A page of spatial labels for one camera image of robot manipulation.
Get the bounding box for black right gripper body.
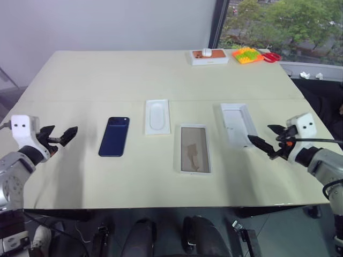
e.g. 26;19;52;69
273;125;299;160

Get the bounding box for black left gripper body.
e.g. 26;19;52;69
36;130;62;159

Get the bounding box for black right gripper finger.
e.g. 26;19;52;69
267;124;285;135
247;134;277;161

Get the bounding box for white phone box base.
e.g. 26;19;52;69
220;103;259;150

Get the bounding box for dark blue smartphone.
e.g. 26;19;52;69
98;116;131;158

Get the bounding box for white phone box lid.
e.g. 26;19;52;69
173;123;215;176

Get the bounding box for white moulded tray insert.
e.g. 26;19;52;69
144;99;172;136

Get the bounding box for orange topped white box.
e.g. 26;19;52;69
190;49;229;66

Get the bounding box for person in dark clothing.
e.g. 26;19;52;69
291;77;343;140

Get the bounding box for grey metal bar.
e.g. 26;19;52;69
0;66;20;89

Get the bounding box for red scissors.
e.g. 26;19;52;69
260;51;282;64

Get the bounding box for grey side ledge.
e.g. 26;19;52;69
278;61;343;81

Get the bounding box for colourful building block plate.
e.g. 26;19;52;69
232;46;265;65

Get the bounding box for white shoe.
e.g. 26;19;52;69
32;224;52;251

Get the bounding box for white power strip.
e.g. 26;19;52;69
0;235;29;254

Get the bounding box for dark rounded shape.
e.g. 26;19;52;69
182;215;232;257
121;217;158;257

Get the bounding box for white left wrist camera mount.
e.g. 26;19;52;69
10;114;51;159

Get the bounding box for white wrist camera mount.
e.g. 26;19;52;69
286;112;316;163
10;114;51;159

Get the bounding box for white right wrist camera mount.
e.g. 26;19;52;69
286;112;316;163

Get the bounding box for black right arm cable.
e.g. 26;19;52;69
278;133;343;200

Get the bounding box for black table frame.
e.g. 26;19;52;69
24;204;323;223

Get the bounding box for black metal bracket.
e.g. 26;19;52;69
231;219;258;257
92;223;111;257

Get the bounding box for black window frame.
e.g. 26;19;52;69
207;0;229;50

